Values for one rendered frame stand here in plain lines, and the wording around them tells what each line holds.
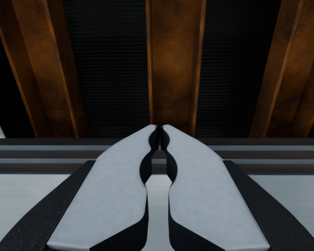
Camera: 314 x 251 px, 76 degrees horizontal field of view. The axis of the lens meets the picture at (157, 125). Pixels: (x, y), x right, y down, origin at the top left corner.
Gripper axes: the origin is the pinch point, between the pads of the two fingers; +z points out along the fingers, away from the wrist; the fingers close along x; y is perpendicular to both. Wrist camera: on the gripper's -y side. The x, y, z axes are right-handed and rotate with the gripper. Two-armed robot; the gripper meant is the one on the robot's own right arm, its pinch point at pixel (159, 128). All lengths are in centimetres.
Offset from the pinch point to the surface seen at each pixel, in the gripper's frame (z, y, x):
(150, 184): 5.8, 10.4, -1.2
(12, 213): 5.8, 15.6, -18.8
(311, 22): 24.3, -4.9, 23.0
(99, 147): 9.2, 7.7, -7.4
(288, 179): 5.8, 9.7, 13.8
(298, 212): 5.8, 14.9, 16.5
